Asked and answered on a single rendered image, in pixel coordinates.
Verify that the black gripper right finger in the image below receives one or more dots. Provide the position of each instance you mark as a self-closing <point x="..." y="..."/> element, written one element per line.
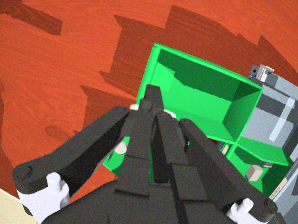
<point x="218" y="177"/>

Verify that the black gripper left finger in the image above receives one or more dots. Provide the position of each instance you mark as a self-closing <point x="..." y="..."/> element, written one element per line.
<point x="44" y="184"/>

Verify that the small beige block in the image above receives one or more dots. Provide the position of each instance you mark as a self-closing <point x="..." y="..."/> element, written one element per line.
<point x="254" y="172"/>

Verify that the white round disc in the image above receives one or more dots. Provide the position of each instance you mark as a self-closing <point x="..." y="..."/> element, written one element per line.
<point x="121" y="149"/>

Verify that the green bin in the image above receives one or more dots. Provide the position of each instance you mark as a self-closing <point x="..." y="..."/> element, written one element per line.
<point x="248" y="151"/>
<point x="220" y="102"/>
<point x="114" y="162"/>

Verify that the grey metal shelf rack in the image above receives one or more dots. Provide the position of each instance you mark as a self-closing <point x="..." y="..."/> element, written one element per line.
<point x="275" y="122"/>

